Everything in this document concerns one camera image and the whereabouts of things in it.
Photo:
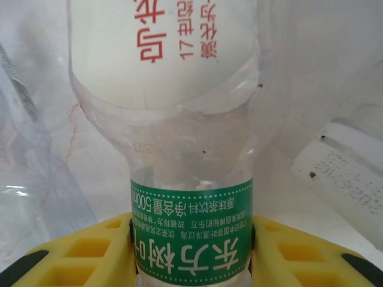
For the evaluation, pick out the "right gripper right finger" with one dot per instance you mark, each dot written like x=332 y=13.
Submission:
x=305 y=257

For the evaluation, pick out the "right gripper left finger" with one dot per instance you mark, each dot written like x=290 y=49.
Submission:
x=74 y=257

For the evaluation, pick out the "green-capped bottle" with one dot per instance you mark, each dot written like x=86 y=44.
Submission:
x=191 y=209

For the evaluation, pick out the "clear bottle with purple label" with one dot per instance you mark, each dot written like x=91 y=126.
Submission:
x=30 y=179

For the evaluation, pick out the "small white-labelled bottle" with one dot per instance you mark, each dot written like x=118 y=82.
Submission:
x=344 y=167

